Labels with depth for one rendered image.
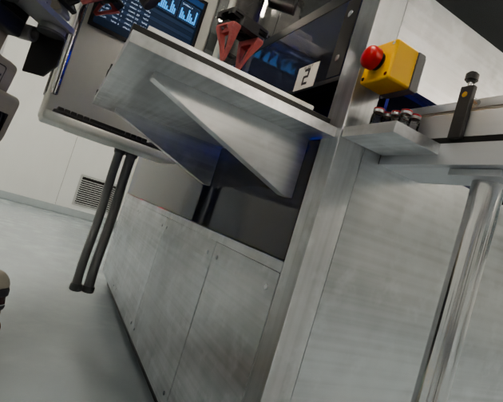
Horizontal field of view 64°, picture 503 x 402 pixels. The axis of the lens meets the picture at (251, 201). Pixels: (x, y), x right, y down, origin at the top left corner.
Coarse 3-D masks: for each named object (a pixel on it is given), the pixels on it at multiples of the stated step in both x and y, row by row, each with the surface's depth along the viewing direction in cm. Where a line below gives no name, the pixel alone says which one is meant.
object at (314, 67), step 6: (306, 66) 95; (312, 66) 92; (318, 66) 90; (300, 72) 97; (306, 72) 94; (312, 72) 92; (300, 78) 96; (306, 78) 93; (312, 78) 91; (300, 84) 95; (306, 84) 93; (312, 84) 90; (294, 90) 97
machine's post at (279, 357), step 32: (384, 0) 77; (384, 32) 78; (352, 64) 79; (352, 96) 76; (320, 160) 79; (352, 160) 77; (320, 192) 76; (320, 224) 75; (288, 256) 79; (320, 256) 76; (288, 288) 76; (320, 288) 77; (288, 320) 74; (288, 352) 75; (256, 384) 75; (288, 384) 75
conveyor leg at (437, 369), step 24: (456, 168) 66; (480, 192) 64; (480, 216) 63; (456, 240) 65; (480, 240) 62; (456, 264) 63; (480, 264) 62; (456, 288) 63; (456, 312) 62; (432, 336) 64; (456, 336) 62; (432, 360) 62; (456, 360) 62; (432, 384) 62
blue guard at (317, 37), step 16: (336, 16) 90; (304, 32) 102; (320, 32) 94; (336, 32) 88; (352, 32) 82; (272, 48) 117; (288, 48) 107; (304, 48) 99; (320, 48) 92; (256, 64) 124; (272, 64) 113; (288, 64) 104; (304, 64) 97; (320, 64) 90; (272, 80) 110; (288, 80) 102; (320, 80) 88
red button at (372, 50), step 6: (366, 48) 70; (372, 48) 69; (378, 48) 69; (366, 54) 69; (372, 54) 68; (378, 54) 68; (360, 60) 71; (366, 60) 69; (372, 60) 69; (378, 60) 69; (366, 66) 70; (372, 66) 69
